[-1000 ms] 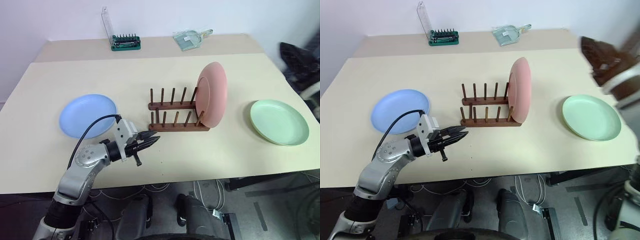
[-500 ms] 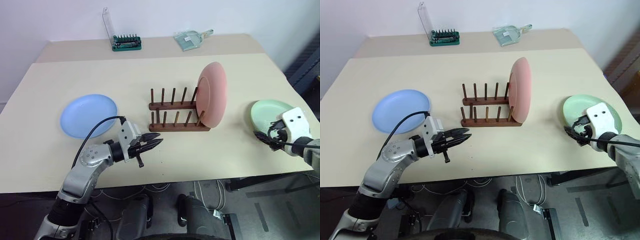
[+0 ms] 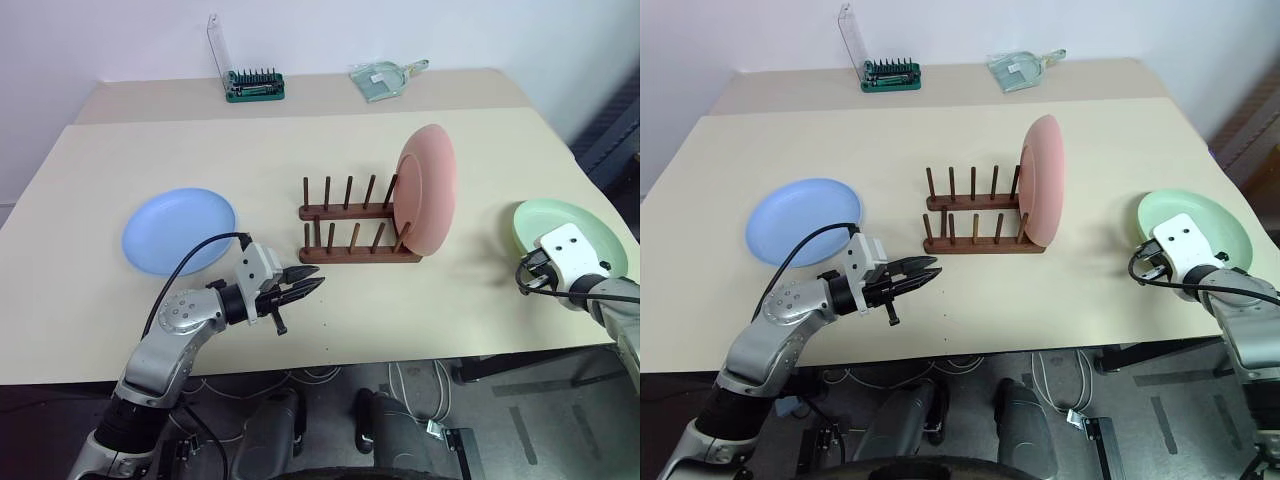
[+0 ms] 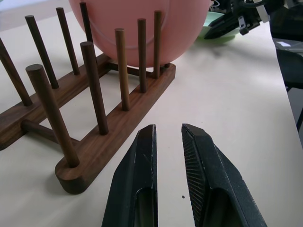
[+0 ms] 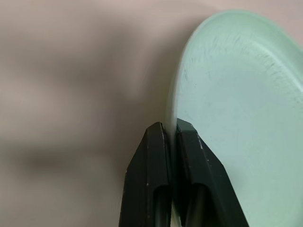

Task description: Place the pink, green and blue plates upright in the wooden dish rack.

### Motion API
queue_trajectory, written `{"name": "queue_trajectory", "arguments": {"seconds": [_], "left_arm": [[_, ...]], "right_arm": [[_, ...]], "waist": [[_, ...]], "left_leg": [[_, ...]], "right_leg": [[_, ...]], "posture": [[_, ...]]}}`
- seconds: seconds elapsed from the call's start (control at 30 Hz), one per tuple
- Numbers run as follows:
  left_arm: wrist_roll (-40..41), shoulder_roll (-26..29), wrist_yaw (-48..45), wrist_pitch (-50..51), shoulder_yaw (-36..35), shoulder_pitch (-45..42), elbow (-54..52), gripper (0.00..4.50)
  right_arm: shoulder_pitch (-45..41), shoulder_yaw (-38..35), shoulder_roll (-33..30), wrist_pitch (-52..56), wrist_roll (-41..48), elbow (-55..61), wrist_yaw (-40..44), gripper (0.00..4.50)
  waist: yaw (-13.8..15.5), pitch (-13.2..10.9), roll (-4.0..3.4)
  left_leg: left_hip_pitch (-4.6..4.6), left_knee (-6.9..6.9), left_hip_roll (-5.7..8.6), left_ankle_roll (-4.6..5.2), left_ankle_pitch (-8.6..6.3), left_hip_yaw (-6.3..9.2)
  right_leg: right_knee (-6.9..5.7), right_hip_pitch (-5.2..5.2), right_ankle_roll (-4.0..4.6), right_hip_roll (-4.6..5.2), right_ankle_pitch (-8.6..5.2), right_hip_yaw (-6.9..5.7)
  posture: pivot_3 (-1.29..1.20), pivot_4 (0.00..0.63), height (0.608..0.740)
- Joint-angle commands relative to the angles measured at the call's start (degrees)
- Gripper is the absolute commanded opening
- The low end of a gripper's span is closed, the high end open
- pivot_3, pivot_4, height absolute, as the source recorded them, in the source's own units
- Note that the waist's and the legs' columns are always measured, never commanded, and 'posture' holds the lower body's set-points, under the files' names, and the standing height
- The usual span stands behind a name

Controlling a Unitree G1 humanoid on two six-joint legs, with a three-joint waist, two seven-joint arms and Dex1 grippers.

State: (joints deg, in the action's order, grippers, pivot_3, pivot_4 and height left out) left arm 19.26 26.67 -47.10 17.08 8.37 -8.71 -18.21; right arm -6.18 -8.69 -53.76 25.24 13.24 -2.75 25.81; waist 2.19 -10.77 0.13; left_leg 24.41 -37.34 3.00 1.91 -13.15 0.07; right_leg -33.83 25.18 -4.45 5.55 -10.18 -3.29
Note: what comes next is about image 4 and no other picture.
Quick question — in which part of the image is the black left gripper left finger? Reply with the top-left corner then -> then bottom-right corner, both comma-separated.
101,123 -> 159,227

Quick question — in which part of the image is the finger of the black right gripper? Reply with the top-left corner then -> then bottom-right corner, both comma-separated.
204,18 -> 241,40
210,12 -> 234,27

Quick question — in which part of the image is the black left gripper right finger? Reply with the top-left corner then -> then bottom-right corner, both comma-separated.
181,123 -> 268,227

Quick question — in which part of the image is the light green plate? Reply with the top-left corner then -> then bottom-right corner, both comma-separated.
194,10 -> 238,45

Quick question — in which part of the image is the dark wooden dish rack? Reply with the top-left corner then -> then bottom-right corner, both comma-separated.
0,1 -> 177,195

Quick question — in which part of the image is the pink plastic bowl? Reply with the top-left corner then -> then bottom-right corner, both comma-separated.
68,0 -> 213,70

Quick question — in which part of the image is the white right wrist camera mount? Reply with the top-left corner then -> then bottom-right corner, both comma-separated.
257,4 -> 271,24

